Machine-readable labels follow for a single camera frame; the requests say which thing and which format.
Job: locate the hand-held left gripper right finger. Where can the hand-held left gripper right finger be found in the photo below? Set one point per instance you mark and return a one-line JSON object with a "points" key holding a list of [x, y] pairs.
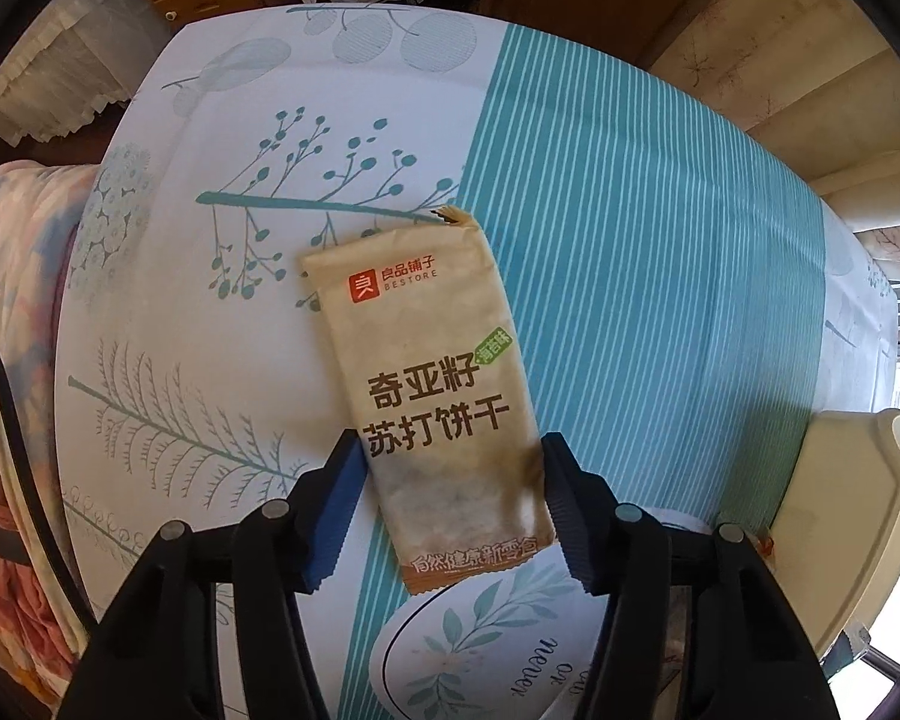
{"points": [[570, 510]]}

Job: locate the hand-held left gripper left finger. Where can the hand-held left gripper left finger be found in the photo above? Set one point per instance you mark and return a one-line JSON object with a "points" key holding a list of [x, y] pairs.
{"points": [[330, 517]]}

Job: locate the beige cracker packet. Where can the beige cracker packet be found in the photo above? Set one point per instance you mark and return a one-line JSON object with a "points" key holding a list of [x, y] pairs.
{"points": [[420, 345]]}

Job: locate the cream plastic container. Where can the cream plastic container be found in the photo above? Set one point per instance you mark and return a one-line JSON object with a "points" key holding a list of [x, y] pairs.
{"points": [[840, 510]]}

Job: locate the orange wrapped candy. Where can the orange wrapped candy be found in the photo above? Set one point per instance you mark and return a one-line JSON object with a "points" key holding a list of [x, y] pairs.
{"points": [[763, 544]]}

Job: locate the printed teal and white tablecloth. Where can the printed teal and white tablecloth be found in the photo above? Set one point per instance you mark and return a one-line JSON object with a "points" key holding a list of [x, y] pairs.
{"points": [[630, 255]]}

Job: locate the window grille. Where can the window grille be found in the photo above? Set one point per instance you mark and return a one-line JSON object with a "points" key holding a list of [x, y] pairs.
{"points": [[870, 664]]}

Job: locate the floral blanket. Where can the floral blanket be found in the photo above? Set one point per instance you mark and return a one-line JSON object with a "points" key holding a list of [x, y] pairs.
{"points": [[15, 255]]}

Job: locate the beige curtain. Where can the beige curtain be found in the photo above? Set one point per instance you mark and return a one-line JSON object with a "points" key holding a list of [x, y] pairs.
{"points": [[780, 67]]}

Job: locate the white lace cloth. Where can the white lace cloth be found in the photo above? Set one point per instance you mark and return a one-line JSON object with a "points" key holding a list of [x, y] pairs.
{"points": [[52, 67]]}

